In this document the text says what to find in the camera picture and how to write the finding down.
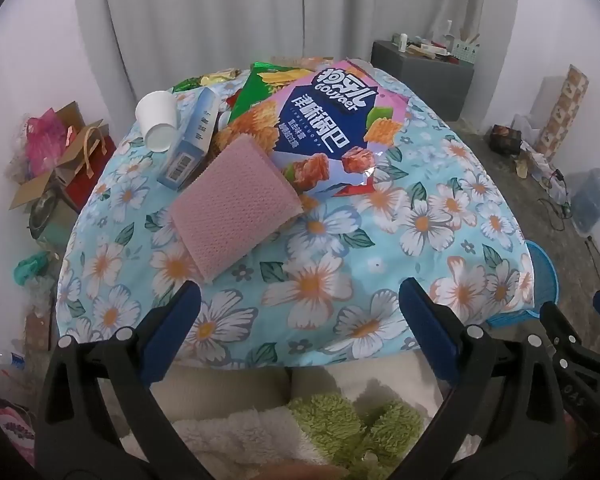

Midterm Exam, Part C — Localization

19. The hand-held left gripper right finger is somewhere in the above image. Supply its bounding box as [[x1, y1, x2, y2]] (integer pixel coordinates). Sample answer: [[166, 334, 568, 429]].
[[399, 276, 571, 480]]

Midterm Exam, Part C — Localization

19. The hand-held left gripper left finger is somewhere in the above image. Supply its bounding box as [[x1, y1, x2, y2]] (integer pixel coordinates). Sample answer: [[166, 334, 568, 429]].
[[35, 280, 203, 480]]

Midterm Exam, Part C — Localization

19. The pink cleaning cloth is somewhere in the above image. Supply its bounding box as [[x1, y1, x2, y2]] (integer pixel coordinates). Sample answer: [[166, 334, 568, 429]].
[[170, 132, 305, 283]]

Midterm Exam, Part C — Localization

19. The blue white carton box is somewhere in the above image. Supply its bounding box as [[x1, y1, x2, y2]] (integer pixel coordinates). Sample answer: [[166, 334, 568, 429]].
[[156, 86, 218, 192]]

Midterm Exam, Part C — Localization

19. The white paper cup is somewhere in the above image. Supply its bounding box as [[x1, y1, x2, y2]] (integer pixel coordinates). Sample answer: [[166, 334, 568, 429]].
[[135, 91, 178, 153]]

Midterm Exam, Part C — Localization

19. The purple snack bag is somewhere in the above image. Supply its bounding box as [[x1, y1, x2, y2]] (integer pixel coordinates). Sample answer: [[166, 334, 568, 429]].
[[215, 58, 408, 198]]

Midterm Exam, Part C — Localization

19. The green chip bag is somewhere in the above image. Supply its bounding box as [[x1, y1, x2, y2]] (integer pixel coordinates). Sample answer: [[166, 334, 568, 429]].
[[227, 61, 326, 123]]

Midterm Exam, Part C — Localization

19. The blue water jug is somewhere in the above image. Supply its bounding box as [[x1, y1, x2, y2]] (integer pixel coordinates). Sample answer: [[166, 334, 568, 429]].
[[571, 166, 600, 233]]

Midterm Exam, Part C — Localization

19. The blue floral blanket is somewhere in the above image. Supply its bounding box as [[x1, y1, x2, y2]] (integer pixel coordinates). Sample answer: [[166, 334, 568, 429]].
[[55, 55, 536, 371]]

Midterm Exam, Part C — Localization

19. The green fluffy cloth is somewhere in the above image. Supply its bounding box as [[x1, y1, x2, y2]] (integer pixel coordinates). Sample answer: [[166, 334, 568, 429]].
[[287, 392, 426, 480]]

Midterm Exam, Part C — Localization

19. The teal plastic bag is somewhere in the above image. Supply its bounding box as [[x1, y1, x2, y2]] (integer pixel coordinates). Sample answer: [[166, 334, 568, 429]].
[[14, 251, 51, 283]]

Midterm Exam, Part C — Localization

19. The red gift bag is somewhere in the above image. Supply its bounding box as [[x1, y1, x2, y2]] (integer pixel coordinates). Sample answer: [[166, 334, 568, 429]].
[[66, 137, 117, 208]]

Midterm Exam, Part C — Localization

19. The metal pot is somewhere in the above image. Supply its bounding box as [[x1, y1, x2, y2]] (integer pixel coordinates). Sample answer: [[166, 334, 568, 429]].
[[29, 192, 62, 241]]

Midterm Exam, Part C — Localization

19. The dark box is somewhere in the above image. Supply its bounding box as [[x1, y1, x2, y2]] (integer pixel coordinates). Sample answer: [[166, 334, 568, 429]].
[[489, 124, 523, 157]]

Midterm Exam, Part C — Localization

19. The cardboard box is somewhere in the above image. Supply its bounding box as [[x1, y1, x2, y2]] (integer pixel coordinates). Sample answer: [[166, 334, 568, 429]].
[[9, 101, 106, 211]]

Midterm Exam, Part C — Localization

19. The patterned tall box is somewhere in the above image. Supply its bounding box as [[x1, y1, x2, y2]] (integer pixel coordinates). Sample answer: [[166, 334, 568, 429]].
[[536, 64, 590, 161]]

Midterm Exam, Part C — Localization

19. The pink patterned cloth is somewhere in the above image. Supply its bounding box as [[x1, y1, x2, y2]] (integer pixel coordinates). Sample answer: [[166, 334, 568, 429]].
[[0, 404, 37, 467]]

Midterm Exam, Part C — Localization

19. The white tall container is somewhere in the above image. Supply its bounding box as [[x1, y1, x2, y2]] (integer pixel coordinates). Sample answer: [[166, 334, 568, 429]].
[[539, 76, 567, 128]]

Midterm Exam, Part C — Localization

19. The pink plastic bag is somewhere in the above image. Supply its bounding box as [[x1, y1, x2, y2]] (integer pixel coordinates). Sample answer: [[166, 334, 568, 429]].
[[25, 110, 68, 161]]

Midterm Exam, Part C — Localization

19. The grey cabinet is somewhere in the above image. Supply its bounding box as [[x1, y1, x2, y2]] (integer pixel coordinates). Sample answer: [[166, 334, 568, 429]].
[[371, 40, 476, 122]]

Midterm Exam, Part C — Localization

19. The gold foil wrapper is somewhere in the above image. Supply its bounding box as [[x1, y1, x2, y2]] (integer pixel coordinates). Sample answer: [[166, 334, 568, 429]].
[[200, 69, 241, 86]]

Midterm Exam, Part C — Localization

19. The pile of small boxes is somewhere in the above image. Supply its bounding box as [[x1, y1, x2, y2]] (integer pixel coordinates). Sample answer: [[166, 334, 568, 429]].
[[407, 40, 453, 61]]

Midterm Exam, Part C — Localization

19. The mint pencil holder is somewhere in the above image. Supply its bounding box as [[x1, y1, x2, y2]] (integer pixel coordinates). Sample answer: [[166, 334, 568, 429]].
[[451, 35, 481, 63]]

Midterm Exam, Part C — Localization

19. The grey curtain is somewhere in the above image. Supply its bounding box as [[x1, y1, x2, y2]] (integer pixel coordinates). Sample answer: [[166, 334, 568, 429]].
[[71, 0, 525, 131]]

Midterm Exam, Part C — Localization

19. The black cable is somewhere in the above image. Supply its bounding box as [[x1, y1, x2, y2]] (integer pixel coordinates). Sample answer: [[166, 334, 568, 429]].
[[537, 170, 600, 288]]

